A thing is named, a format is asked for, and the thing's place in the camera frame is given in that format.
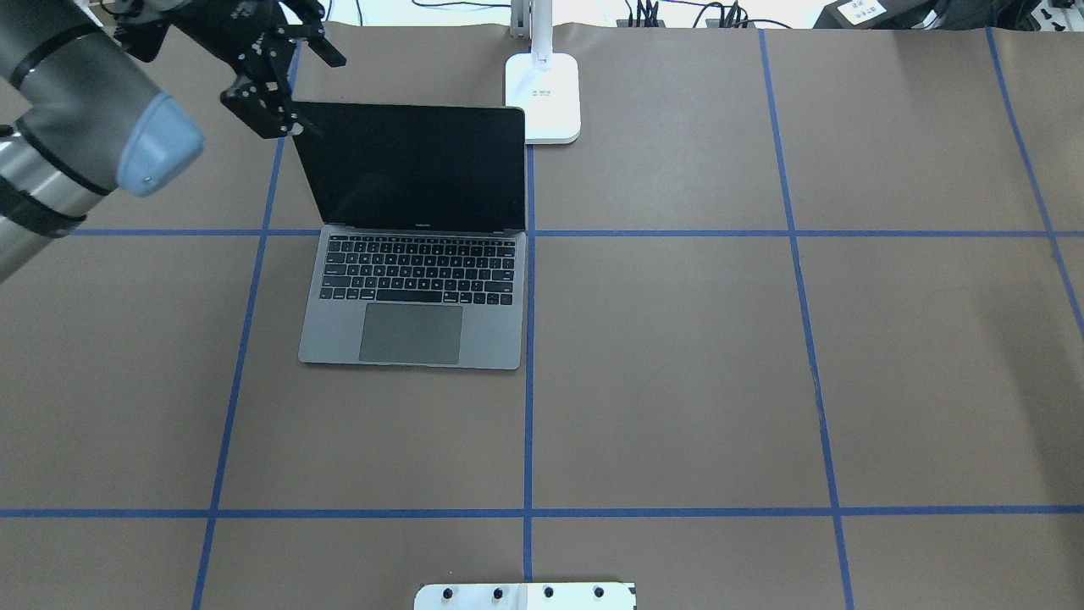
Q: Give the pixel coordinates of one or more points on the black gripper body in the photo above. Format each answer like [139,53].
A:
[222,28]

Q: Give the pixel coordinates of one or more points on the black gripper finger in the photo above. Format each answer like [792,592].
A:
[261,95]

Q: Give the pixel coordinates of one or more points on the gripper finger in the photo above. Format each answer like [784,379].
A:
[312,30]

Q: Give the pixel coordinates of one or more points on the grey laptop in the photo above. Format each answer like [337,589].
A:
[422,256]

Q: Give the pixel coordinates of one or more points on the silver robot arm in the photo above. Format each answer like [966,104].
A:
[97,123]

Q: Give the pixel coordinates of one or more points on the white desk lamp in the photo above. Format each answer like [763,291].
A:
[542,82]

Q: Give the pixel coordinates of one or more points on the black box with white label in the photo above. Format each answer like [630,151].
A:
[875,15]

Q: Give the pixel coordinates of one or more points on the white pedestal column base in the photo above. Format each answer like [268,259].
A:
[582,594]

